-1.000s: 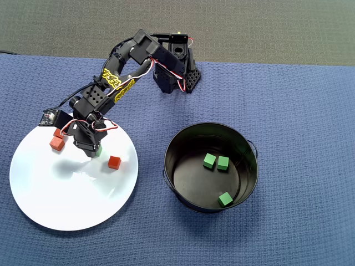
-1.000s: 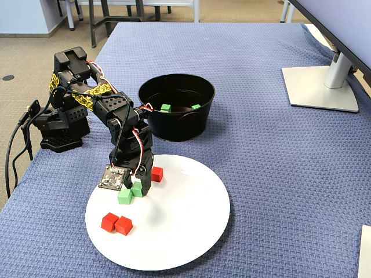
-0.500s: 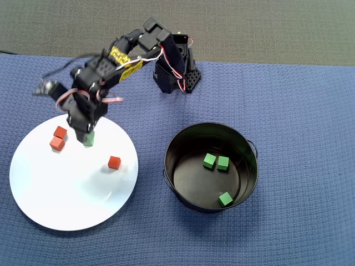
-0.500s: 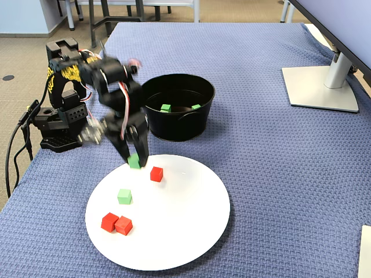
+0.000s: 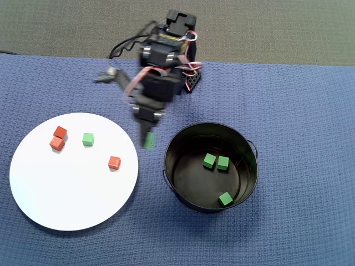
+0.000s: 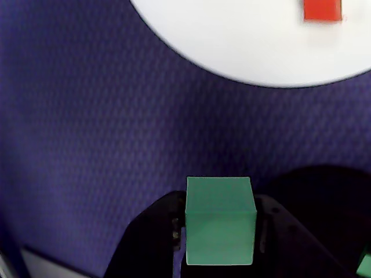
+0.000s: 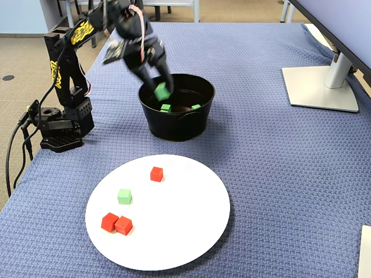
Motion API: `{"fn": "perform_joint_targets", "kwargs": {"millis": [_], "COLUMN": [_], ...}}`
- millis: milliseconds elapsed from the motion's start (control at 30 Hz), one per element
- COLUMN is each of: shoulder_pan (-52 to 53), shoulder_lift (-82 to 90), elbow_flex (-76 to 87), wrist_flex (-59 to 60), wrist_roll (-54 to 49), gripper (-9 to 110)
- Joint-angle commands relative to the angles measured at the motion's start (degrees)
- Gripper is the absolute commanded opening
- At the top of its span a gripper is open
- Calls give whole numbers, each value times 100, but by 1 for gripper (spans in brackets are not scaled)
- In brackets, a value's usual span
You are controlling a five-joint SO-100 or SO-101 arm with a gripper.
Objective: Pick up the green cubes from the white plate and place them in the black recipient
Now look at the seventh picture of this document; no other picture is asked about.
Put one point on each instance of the black round bowl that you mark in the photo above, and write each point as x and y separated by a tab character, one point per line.
179	127

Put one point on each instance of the silver monitor stand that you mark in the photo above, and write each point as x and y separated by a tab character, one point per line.
319	92

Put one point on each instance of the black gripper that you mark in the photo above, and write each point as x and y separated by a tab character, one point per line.
138	64

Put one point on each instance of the white flat box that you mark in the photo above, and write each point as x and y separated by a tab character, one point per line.
365	255

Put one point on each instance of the white table leg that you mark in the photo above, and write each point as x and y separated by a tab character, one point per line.
70	11
285	11
196	11

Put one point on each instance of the black chair legs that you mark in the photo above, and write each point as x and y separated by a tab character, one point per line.
60	8
158	13

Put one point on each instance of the white round plate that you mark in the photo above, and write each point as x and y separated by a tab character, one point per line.
179	231

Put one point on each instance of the red cube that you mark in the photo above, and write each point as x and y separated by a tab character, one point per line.
156	174
109	221
123	225

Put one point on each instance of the computer monitor screen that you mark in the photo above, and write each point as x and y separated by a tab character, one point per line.
342	23

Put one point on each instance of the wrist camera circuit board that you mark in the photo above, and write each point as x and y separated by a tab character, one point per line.
113	51

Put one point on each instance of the blue woven table cloth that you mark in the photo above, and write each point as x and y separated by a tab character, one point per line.
261	173

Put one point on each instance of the black round floor outlet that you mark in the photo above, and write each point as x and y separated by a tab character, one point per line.
8	77

